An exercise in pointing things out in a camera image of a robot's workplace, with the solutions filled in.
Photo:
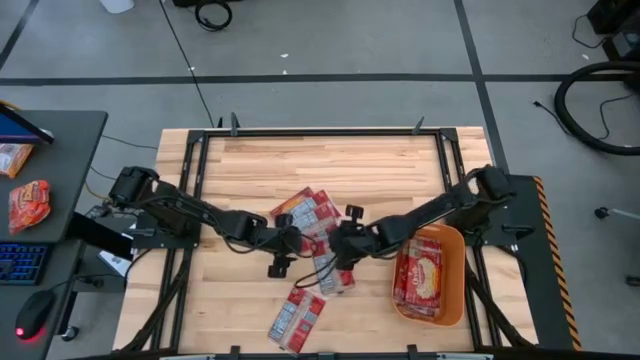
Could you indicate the pale orange snack bag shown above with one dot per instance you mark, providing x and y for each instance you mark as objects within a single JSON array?
[{"x": 12, "y": 159}]

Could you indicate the black aluminium table frame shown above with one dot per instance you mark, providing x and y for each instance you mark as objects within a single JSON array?
[{"x": 320, "y": 132}]

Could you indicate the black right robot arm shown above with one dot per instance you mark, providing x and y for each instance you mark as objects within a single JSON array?
[{"x": 430, "y": 212}]

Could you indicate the white container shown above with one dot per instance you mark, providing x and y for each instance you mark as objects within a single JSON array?
[{"x": 116, "y": 5}]

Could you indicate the black side desk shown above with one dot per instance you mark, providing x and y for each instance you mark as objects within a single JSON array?
[{"x": 70, "y": 165}]

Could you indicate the orange-red snack bag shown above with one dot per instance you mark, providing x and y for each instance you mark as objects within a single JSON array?
[{"x": 29, "y": 205}]

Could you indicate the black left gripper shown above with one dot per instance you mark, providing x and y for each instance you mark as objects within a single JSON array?
[{"x": 285, "y": 242}]

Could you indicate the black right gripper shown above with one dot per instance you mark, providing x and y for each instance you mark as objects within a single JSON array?
[{"x": 350, "y": 245}]

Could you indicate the black floor platform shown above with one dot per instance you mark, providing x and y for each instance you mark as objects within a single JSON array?
[{"x": 542, "y": 280}]

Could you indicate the black computer mouse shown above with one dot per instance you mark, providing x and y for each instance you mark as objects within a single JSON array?
[{"x": 34, "y": 312}]

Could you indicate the black caster wheel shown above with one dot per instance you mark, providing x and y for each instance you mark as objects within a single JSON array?
[{"x": 70, "y": 333}]

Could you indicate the black box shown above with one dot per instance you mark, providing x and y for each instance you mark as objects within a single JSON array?
[{"x": 100, "y": 237}]

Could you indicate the laptop with blue screen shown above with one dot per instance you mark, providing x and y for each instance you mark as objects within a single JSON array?
[{"x": 20, "y": 131}]

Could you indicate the black equipment case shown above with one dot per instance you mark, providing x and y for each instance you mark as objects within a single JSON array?
[{"x": 620, "y": 25}]

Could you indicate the black frame clamp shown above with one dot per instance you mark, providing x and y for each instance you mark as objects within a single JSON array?
[
  {"x": 418, "y": 126},
  {"x": 234, "y": 125}
]

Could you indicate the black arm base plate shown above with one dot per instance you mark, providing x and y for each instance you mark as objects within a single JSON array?
[{"x": 165, "y": 241}]

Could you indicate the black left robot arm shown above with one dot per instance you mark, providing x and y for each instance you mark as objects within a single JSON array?
[{"x": 190, "y": 212}]

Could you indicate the orange plastic basket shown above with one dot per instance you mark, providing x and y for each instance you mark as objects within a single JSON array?
[{"x": 455, "y": 270}]

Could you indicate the yellow-black hazard tape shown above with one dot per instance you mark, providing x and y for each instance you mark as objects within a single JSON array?
[{"x": 560, "y": 270}]

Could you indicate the blue backlit keyboard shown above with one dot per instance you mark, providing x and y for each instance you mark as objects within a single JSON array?
[{"x": 22, "y": 262}]

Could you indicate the chair leg with caster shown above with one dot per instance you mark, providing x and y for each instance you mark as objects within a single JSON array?
[{"x": 617, "y": 213}]

